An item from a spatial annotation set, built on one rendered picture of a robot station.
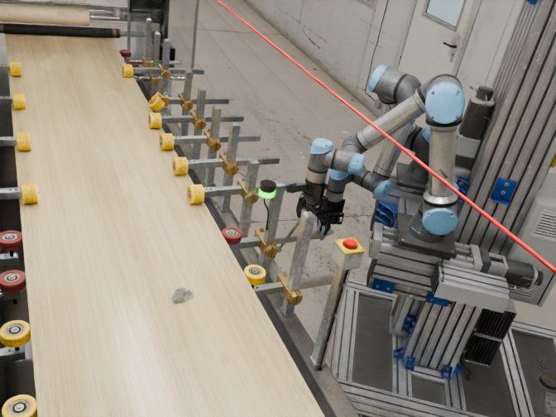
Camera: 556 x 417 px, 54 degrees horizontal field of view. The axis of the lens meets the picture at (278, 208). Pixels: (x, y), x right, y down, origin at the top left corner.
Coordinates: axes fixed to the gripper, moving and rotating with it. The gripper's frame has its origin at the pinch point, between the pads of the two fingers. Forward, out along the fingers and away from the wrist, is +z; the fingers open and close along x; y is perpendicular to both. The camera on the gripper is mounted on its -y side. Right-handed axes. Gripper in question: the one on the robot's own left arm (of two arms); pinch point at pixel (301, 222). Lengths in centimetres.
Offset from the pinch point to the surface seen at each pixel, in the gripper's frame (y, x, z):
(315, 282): 13.5, -1.3, 19.8
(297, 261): 13.2, -15.2, 4.0
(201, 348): 21, -64, 12
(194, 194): -43.8, -18.1, 4.2
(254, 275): 4.4, -27.0, 11.1
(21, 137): -118, -57, 2
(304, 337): 24.5, -16.5, 31.8
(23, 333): -12, -102, 11
